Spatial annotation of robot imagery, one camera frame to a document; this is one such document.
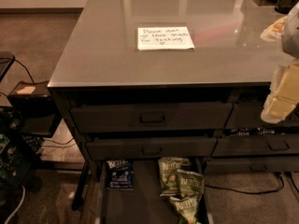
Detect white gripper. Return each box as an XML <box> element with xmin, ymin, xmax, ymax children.
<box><xmin>260</xmin><ymin>16</ymin><xmax>299</xmax><ymax>104</ymax></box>

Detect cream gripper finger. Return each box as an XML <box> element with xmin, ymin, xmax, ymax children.
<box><xmin>261</xmin><ymin>94</ymin><xmax>296</xmax><ymax>124</ymax></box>

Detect blue Kettle chip bag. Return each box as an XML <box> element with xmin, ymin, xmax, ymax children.
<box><xmin>107</xmin><ymin>159</ymin><xmax>134</xmax><ymax>189</ymax></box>

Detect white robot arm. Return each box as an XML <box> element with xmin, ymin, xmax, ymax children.
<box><xmin>260</xmin><ymin>3</ymin><xmax>299</xmax><ymax>124</ymax></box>

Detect top right drawer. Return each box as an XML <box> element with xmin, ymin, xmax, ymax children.
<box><xmin>225</xmin><ymin>103</ymin><xmax>299</xmax><ymax>129</ymax></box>

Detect dark snack bags in drawer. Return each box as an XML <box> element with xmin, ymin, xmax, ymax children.
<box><xmin>223</xmin><ymin>127</ymin><xmax>299</xmax><ymax>136</ymax></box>

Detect middle right drawer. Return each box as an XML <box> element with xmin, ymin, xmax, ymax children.
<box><xmin>212</xmin><ymin>134</ymin><xmax>299</xmax><ymax>157</ymax></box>

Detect bottom right drawer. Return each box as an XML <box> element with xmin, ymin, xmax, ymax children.
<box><xmin>204</xmin><ymin>156</ymin><xmax>299</xmax><ymax>174</ymax></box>

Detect top left drawer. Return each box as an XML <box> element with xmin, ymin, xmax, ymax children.
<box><xmin>71</xmin><ymin>103</ymin><xmax>233</xmax><ymax>133</ymax></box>

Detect dark grey drawer cabinet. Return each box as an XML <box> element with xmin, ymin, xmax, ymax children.
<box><xmin>47</xmin><ymin>0</ymin><xmax>299</xmax><ymax>213</ymax></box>

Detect green Kettle bag middle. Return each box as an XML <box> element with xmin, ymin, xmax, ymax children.
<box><xmin>176</xmin><ymin>169</ymin><xmax>204</xmax><ymax>200</ymax></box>

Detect green kettle bag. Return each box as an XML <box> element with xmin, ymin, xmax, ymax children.
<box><xmin>158</xmin><ymin>157</ymin><xmax>191</xmax><ymax>196</ymax></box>
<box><xmin>170</xmin><ymin>195</ymin><xmax>201</xmax><ymax>224</ymax></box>
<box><xmin>176</xmin><ymin>169</ymin><xmax>204</xmax><ymax>200</ymax></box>

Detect green Kettle bag back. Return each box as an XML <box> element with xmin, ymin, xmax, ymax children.
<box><xmin>158</xmin><ymin>157</ymin><xmax>191</xmax><ymax>196</ymax></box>

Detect green Kettle bag front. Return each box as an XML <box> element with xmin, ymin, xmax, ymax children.
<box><xmin>170</xmin><ymin>195</ymin><xmax>201</xmax><ymax>224</ymax></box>

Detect open bottom left drawer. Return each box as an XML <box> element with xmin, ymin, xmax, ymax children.
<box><xmin>94</xmin><ymin>158</ymin><xmax>215</xmax><ymax>224</ymax></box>

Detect middle left drawer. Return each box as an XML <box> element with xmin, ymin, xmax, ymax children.
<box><xmin>86</xmin><ymin>136</ymin><xmax>217</xmax><ymax>160</ymax></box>

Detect white handwritten paper note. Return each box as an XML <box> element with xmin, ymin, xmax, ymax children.
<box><xmin>137</xmin><ymin>27</ymin><xmax>194</xmax><ymax>50</ymax></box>

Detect black box with label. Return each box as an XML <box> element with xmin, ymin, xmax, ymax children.
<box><xmin>7</xmin><ymin>81</ymin><xmax>62</xmax><ymax>137</ymax></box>

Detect dark crate of snacks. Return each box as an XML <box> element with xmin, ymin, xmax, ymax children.
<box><xmin>0</xmin><ymin>133</ymin><xmax>36</xmax><ymax>188</ymax></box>

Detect black floor cable right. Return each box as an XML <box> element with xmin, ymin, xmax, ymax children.
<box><xmin>205</xmin><ymin>171</ymin><xmax>285</xmax><ymax>195</ymax></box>

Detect white cable on floor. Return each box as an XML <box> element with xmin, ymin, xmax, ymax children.
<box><xmin>3</xmin><ymin>185</ymin><xmax>26</xmax><ymax>224</ymax></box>

